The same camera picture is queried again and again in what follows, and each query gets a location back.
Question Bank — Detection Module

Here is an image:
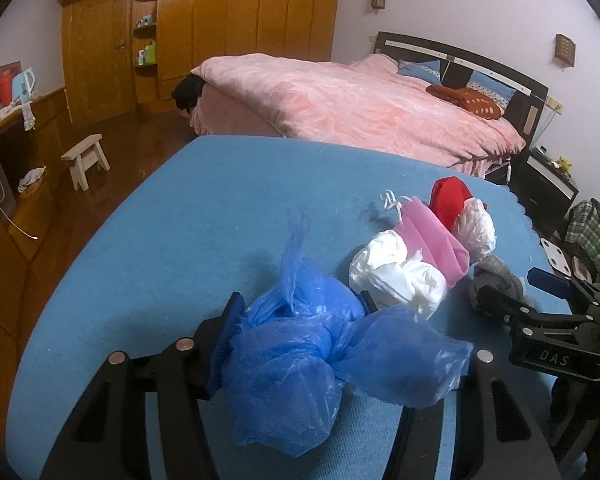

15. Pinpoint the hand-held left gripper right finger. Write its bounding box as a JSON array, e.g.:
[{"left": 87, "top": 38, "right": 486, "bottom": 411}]
[{"left": 357, "top": 290, "right": 563, "bottom": 480}]

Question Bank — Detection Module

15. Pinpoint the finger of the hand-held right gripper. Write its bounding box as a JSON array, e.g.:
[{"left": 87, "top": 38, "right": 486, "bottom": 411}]
[
  {"left": 477, "top": 285, "right": 600, "bottom": 341},
  {"left": 526, "top": 267, "right": 600, "bottom": 311}
]

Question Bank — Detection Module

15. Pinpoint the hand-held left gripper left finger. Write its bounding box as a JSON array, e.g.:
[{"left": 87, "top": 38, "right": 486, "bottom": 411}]
[{"left": 40, "top": 292, "right": 246, "bottom": 480}]

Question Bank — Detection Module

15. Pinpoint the grey knit cloth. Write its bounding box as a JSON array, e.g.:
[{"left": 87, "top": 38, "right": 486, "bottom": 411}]
[{"left": 467, "top": 255, "right": 526, "bottom": 313}]

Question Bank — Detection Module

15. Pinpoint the blue plastic bag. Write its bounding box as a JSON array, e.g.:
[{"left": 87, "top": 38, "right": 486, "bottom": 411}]
[{"left": 221, "top": 209, "right": 475, "bottom": 458}]

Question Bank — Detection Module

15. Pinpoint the small white plastic bag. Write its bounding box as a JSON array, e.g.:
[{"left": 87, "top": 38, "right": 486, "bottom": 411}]
[{"left": 454, "top": 197, "right": 497, "bottom": 263}]

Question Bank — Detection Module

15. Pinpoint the pink cloth pouch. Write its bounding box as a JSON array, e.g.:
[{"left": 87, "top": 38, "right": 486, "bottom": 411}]
[{"left": 380, "top": 189, "right": 472, "bottom": 290}]

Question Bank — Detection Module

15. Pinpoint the large white plastic bag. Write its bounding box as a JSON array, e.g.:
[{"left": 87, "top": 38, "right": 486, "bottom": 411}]
[{"left": 349, "top": 230, "right": 448, "bottom": 320}]

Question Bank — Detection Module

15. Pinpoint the red cloth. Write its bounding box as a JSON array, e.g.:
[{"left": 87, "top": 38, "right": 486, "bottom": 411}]
[{"left": 428, "top": 176, "right": 488, "bottom": 231}]

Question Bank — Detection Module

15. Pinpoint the white bathroom scale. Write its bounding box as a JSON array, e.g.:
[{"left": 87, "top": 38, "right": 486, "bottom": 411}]
[{"left": 540, "top": 237, "right": 573, "bottom": 278}]

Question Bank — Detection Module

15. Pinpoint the white scale with dark panel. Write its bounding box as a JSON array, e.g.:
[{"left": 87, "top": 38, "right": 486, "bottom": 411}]
[{"left": 570, "top": 255, "right": 593, "bottom": 281}]

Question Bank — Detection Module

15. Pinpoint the plaid cloth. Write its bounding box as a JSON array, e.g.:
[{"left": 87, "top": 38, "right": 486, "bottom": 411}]
[{"left": 564, "top": 200, "right": 600, "bottom": 286}]

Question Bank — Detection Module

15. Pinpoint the dark nightstand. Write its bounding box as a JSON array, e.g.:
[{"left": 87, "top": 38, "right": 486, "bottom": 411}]
[{"left": 512, "top": 146, "right": 580, "bottom": 233}]

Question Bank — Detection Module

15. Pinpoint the blue tablecloth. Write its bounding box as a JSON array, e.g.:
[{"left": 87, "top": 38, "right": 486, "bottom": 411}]
[{"left": 7, "top": 135, "right": 576, "bottom": 480}]

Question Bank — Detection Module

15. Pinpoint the brown dotted pillow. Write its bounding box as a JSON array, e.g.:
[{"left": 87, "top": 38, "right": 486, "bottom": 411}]
[{"left": 426, "top": 84, "right": 506, "bottom": 121}]

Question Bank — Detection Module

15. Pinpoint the blue pillow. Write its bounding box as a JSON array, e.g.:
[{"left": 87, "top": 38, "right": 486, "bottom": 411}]
[
  {"left": 467, "top": 71, "right": 517, "bottom": 106},
  {"left": 397, "top": 59, "right": 442, "bottom": 83}
]

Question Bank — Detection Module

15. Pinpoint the small wooden stool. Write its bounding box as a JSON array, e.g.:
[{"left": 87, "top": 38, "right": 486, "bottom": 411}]
[{"left": 61, "top": 134, "right": 111, "bottom": 192}]

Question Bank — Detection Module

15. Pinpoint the black cloth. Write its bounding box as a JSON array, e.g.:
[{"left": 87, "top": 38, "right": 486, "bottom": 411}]
[{"left": 171, "top": 74, "right": 206, "bottom": 111}]

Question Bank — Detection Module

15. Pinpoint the crumpled white cloth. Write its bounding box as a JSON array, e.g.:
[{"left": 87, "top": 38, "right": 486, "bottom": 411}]
[{"left": 17, "top": 166, "right": 47, "bottom": 193}]

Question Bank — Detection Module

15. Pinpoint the bed with pink blanket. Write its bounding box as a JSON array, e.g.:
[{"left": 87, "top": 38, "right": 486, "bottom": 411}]
[{"left": 189, "top": 52, "right": 527, "bottom": 178}]

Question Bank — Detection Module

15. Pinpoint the grey paper bag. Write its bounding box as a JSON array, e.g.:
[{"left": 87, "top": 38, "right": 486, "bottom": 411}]
[{"left": 0, "top": 162, "right": 18, "bottom": 223}]

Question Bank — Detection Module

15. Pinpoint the wooden side desk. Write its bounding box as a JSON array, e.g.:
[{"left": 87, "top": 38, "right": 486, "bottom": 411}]
[{"left": 0, "top": 87, "right": 76, "bottom": 411}]

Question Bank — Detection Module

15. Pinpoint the wooden door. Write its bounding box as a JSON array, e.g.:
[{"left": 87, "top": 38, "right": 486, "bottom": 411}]
[{"left": 62, "top": 0, "right": 141, "bottom": 128}]

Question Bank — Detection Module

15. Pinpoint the light blue kettle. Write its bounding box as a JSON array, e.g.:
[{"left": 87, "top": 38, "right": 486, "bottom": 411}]
[{"left": 11, "top": 67, "right": 37, "bottom": 106}]

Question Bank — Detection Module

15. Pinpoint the wooden wardrobe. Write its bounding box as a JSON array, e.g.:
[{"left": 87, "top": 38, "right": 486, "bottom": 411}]
[{"left": 50, "top": 0, "right": 343, "bottom": 121}]

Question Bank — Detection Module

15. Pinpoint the dark wooden bed frame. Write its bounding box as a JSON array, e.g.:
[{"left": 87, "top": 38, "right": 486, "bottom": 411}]
[{"left": 372, "top": 31, "right": 550, "bottom": 181}]

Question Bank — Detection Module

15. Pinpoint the thin white cable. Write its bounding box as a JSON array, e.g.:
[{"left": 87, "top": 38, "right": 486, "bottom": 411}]
[{"left": 0, "top": 135, "right": 38, "bottom": 241}]

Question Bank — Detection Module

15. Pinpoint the white cloth with cables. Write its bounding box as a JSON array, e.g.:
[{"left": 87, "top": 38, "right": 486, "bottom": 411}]
[{"left": 0, "top": 100, "right": 37, "bottom": 133}]

